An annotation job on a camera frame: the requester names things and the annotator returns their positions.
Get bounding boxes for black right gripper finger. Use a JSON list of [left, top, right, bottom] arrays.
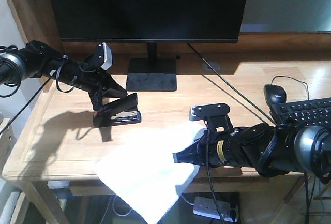
[[173, 143, 202, 165]]

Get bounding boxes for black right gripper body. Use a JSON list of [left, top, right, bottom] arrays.
[[197, 127, 248, 167]]

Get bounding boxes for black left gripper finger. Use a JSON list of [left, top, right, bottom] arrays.
[[102, 75, 127, 97], [89, 91, 103, 112]]

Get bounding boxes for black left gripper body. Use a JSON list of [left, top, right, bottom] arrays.
[[69, 61, 112, 97]]

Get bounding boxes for black stapler orange tab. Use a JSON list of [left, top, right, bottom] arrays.
[[93, 93, 142, 128]]

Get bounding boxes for white paper sheets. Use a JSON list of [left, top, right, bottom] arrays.
[[94, 122, 206, 223]]

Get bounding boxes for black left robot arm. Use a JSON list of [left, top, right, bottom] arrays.
[[1, 40, 127, 111]]

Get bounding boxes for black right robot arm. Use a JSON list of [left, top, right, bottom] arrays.
[[173, 121, 330, 184]]

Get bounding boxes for wooden desk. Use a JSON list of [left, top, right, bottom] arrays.
[[0, 0, 331, 224]]

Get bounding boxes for white power strip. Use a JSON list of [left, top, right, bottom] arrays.
[[193, 196, 239, 223]]

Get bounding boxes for black computer mouse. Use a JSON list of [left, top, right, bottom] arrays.
[[263, 84, 287, 107]]

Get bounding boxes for black monitor with stand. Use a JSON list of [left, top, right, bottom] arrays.
[[51, 0, 246, 91]]

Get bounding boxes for black keyboard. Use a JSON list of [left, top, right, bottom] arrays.
[[270, 97, 330, 127]]

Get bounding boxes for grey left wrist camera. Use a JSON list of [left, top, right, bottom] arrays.
[[91, 42, 113, 71]]

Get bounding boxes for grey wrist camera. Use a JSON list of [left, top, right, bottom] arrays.
[[91, 42, 113, 71], [189, 103, 230, 121]]

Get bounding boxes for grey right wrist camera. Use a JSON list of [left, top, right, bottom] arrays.
[[189, 103, 230, 121]]

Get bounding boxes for black monitor cable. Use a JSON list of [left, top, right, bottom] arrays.
[[187, 42, 277, 126]]

